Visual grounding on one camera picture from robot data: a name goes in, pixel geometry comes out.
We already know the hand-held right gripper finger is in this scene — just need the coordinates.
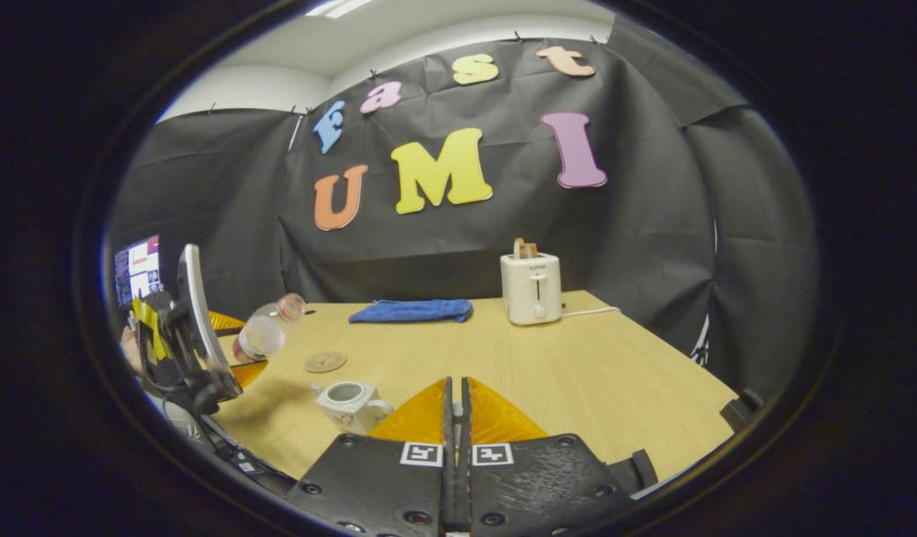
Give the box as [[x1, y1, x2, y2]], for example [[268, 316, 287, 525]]
[[285, 377, 457, 537], [460, 377, 638, 537]]

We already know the clear plastic water bottle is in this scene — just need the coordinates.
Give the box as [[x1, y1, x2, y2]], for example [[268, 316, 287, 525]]
[[231, 292, 307, 365]]

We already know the round cork coaster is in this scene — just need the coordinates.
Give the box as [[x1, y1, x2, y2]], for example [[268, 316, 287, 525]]
[[303, 351, 348, 374]]

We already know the white ceramic teacup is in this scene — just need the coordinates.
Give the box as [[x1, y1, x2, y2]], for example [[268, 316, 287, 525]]
[[310, 380, 395, 435]]

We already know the computer monitor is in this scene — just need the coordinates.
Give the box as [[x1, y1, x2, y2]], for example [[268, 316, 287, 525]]
[[113, 234, 163, 310]]

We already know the blue towel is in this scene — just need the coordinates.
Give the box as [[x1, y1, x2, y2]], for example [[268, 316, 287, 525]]
[[348, 298, 475, 325]]

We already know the white toaster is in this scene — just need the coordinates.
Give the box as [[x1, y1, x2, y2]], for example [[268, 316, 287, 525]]
[[499, 251, 564, 327]]

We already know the black backdrop cloth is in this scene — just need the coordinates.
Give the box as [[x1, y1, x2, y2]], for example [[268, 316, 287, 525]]
[[104, 34, 821, 407]]

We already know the black object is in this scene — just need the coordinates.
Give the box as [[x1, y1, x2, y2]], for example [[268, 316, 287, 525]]
[[719, 387, 765, 433]]

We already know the ceiling light panel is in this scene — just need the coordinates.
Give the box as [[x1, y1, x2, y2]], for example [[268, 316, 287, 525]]
[[305, 0, 375, 20]]

